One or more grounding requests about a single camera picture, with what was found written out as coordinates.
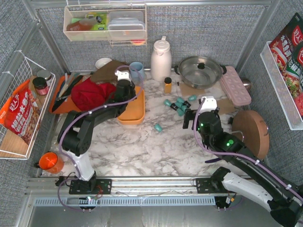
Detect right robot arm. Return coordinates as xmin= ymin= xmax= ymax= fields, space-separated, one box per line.
xmin=183 ymin=109 xmax=303 ymax=227

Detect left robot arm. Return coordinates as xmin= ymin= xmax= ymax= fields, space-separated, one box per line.
xmin=57 ymin=79 xmax=137 ymax=182

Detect black lid coffee capsule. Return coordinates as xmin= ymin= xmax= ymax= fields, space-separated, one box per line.
xmin=170 ymin=103 xmax=179 ymax=111
xmin=183 ymin=101 xmax=191 ymax=108

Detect orange storage basket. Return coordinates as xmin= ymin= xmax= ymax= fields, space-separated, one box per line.
xmin=117 ymin=90 xmax=145 ymax=125

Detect light blue mug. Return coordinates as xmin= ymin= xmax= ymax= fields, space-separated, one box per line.
xmin=129 ymin=61 xmax=146 ymax=86

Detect brown olive cloth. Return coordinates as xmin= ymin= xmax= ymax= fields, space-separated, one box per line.
xmin=90 ymin=60 xmax=126 ymax=86

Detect brown cork mat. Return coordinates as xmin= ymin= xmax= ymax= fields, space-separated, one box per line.
xmin=217 ymin=98 xmax=236 ymax=115
xmin=179 ymin=83 xmax=205 ymax=96

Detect white small bowl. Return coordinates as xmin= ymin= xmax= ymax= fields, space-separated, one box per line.
xmin=95 ymin=57 xmax=112 ymax=69

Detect orange juice bottle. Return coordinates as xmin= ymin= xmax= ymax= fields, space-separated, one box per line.
xmin=164 ymin=77 xmax=172 ymax=94

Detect red cloth hat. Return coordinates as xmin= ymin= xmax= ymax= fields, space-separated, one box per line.
xmin=71 ymin=79 xmax=116 ymax=111

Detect stainless steel pot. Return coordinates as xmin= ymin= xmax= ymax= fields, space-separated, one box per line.
xmin=174 ymin=56 xmax=227 ymax=89

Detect white thermos jug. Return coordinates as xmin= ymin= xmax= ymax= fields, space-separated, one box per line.
xmin=151 ymin=36 xmax=172 ymax=82

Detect pink egg tray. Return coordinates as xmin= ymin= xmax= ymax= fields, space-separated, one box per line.
xmin=219 ymin=65 xmax=251 ymax=106

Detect orange plastic tray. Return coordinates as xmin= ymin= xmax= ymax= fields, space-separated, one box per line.
xmin=49 ymin=74 xmax=83 ymax=114

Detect round wooden board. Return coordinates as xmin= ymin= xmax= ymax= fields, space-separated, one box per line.
xmin=232 ymin=110 xmax=269 ymax=160

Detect clear plastic food containers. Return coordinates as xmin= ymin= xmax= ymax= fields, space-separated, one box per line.
xmin=107 ymin=10 xmax=145 ymax=40

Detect silver metal cup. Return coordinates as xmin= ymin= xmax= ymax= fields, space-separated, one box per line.
xmin=241 ymin=78 xmax=252 ymax=91

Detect black blade kitchen knife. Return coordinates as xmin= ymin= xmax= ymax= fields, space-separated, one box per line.
xmin=50 ymin=75 xmax=83 ymax=113

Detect amber liquid bottle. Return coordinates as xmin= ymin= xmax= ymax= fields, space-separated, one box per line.
xmin=66 ymin=18 xmax=96 ymax=31

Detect silver lid glass jar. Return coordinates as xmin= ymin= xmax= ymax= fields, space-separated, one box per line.
xmin=37 ymin=70 xmax=52 ymax=86

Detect dark lid glass jar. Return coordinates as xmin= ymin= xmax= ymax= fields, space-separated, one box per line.
xmin=32 ymin=77 xmax=49 ymax=96

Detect orange translucent cup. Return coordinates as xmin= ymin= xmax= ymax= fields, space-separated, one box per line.
xmin=34 ymin=152 xmax=64 ymax=174

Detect red snack bag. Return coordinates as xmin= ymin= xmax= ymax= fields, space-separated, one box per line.
xmin=0 ymin=80 xmax=40 ymax=144

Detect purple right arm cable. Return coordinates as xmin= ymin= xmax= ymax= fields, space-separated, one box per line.
xmin=193 ymin=98 xmax=303 ymax=201

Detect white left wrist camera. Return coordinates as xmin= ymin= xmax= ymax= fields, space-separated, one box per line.
xmin=115 ymin=70 xmax=131 ymax=81

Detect cream handle knife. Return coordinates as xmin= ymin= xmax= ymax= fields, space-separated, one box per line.
xmin=58 ymin=73 xmax=74 ymax=97

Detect cream wall shelf basket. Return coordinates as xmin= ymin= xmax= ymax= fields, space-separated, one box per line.
xmin=63 ymin=4 xmax=147 ymax=45

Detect white wire wall basket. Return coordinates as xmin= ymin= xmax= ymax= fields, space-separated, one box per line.
xmin=0 ymin=50 xmax=56 ymax=160

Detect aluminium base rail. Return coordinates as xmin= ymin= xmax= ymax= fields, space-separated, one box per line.
xmin=26 ymin=176 xmax=244 ymax=209

